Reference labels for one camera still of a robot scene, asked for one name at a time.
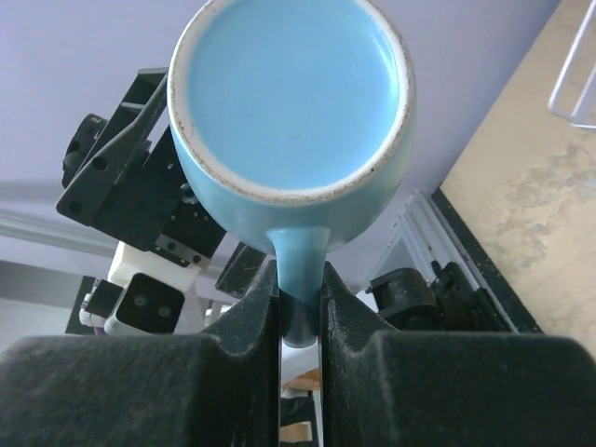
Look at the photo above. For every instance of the aluminium frame rail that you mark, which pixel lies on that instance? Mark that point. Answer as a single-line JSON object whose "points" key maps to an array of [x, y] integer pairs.
{"points": [[421, 236]]}

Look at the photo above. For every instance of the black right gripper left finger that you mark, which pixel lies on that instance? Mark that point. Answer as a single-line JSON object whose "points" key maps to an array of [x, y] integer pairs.
{"points": [[219, 387]]}

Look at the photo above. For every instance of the light blue mug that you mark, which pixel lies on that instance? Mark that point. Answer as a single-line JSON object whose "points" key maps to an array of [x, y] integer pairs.
{"points": [[293, 122]]}

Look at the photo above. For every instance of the white wire dish rack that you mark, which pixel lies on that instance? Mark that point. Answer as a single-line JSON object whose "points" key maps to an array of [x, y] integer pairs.
{"points": [[572, 98]]}

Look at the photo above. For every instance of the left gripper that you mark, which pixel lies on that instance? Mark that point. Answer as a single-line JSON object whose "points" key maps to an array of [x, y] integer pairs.
{"points": [[119, 182]]}

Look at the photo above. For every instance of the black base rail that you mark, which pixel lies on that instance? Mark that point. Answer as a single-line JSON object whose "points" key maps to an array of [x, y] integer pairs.
{"points": [[448, 303]]}

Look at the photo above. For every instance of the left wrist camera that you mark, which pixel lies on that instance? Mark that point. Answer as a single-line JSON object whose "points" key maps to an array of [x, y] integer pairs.
{"points": [[144, 292]]}

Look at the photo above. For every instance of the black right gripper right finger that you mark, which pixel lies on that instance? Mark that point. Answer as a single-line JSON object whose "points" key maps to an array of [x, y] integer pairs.
{"points": [[386, 387]]}

